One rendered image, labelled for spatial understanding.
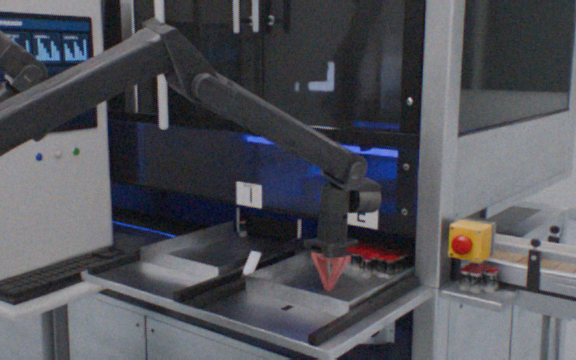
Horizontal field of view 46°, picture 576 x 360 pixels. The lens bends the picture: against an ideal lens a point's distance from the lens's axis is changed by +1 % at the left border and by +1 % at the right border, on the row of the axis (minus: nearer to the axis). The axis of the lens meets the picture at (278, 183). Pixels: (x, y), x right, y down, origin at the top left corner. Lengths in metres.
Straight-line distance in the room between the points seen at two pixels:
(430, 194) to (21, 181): 1.05
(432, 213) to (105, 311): 1.24
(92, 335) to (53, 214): 0.61
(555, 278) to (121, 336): 1.37
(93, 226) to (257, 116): 1.03
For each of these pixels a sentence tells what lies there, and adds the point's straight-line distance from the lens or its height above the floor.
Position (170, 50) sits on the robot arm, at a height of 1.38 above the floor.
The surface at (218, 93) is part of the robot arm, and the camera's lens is 1.01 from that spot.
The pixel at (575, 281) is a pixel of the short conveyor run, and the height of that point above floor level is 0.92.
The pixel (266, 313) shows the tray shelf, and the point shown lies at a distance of 1.34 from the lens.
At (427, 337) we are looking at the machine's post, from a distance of 1.55.
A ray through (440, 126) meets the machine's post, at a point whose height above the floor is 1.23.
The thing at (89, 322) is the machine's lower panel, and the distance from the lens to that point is 2.41.
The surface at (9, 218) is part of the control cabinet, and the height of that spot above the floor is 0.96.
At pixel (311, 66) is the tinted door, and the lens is 1.60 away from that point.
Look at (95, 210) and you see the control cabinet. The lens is 2.03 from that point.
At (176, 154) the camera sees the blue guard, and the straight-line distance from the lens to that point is 1.91.
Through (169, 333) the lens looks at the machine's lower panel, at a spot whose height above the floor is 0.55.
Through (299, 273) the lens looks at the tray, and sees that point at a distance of 1.56.
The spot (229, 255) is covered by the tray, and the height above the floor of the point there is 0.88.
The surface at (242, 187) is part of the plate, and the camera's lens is 1.75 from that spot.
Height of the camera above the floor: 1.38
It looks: 11 degrees down
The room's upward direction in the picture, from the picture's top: straight up
